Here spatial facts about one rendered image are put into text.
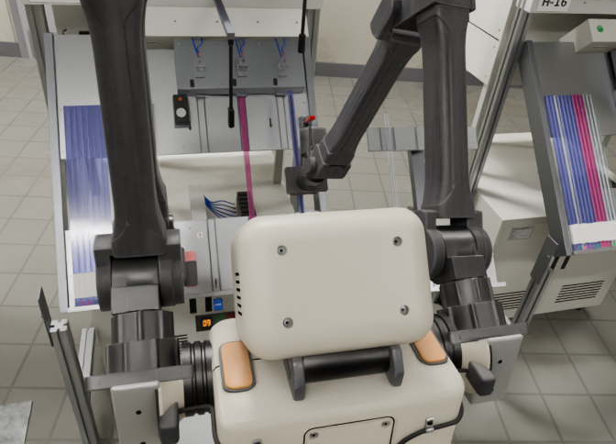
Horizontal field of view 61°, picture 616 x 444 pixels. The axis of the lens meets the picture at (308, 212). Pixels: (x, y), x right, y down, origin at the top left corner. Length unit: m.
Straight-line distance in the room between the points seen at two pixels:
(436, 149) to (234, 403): 0.44
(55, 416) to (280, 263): 1.69
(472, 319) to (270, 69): 0.96
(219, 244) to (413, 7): 0.83
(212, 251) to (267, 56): 0.55
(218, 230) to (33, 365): 1.12
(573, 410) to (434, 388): 1.79
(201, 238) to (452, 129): 0.83
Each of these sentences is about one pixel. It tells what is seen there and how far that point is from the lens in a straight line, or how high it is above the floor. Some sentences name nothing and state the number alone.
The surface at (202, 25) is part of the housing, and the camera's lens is 1.49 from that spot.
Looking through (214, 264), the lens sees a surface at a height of 0.77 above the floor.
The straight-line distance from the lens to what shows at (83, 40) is 1.57.
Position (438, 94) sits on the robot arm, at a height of 1.43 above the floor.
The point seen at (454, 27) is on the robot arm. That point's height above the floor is 1.50.
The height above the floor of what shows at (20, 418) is 0.01.
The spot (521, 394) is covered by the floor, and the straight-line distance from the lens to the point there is 2.34.
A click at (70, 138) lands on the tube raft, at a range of 1.48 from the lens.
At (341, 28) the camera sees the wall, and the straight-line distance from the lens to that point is 4.66.
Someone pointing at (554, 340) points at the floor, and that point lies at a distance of 2.61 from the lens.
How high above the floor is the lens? 1.71
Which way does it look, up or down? 36 degrees down
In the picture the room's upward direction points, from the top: 6 degrees clockwise
